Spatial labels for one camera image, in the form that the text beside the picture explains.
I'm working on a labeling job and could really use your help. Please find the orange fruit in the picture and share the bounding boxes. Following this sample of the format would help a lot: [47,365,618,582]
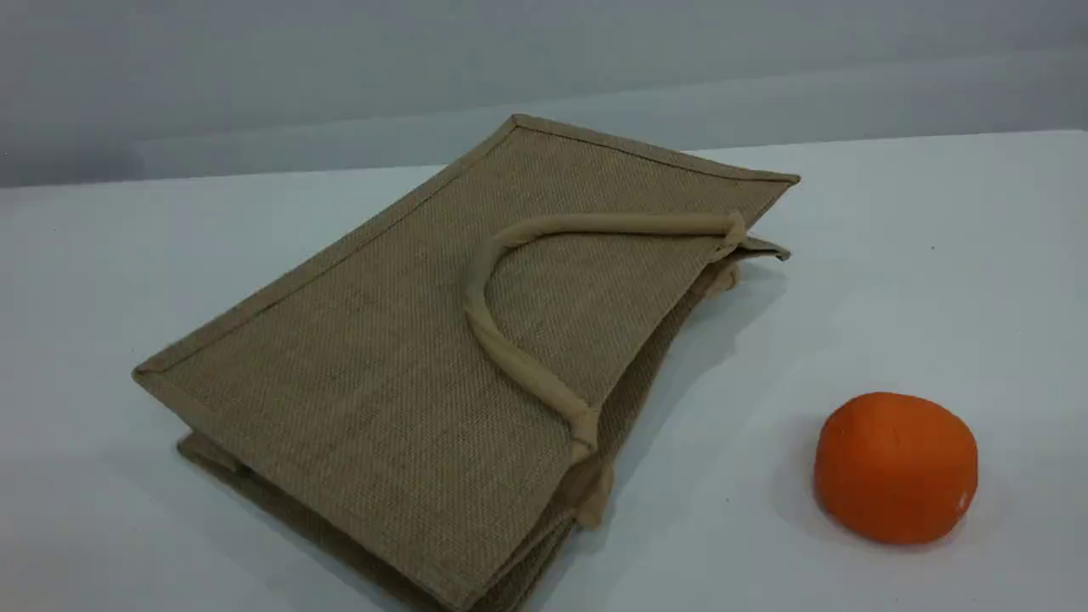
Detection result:
[813,391,980,546]

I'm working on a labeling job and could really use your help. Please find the brown burlap tote bag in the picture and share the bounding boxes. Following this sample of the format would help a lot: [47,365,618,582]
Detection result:
[132,113,802,612]

